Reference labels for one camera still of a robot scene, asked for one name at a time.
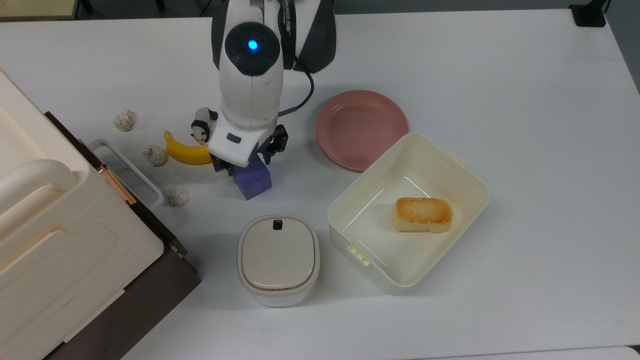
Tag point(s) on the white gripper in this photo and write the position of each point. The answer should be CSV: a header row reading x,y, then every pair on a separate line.
x,y
239,142

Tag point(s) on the panda figurine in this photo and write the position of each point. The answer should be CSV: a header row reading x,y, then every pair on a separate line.
x,y
201,127

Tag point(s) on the large cream appliance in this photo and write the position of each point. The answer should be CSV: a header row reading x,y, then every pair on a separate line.
x,y
55,240

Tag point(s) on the blue-purple cube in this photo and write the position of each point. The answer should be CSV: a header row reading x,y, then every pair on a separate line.
x,y
255,182

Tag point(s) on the pink plate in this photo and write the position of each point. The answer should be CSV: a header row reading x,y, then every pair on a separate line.
x,y
361,129

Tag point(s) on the crumpled white paper ball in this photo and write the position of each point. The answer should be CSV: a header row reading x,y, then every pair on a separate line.
x,y
124,120
178,196
156,155

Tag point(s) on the small cream lidded bin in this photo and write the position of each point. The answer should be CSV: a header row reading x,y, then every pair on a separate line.
x,y
278,260

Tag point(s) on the toasted bread piece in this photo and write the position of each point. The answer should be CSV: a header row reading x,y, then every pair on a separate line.
x,y
423,215

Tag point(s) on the black clamp mount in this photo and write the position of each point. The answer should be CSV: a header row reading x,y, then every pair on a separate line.
x,y
589,15

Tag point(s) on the copper latch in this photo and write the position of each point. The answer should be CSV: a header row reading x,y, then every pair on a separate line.
x,y
117,184

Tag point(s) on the yellowish wooden side table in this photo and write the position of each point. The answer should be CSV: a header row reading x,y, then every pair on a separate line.
x,y
35,7

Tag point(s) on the dark brown appliance base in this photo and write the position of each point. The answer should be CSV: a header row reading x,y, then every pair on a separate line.
x,y
150,300

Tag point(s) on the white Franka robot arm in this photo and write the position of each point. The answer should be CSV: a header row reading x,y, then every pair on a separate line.
x,y
252,65

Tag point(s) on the yellow banana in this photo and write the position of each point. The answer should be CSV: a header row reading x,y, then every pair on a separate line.
x,y
187,154

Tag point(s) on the cream open plastic box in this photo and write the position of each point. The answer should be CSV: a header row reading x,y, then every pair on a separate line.
x,y
380,240

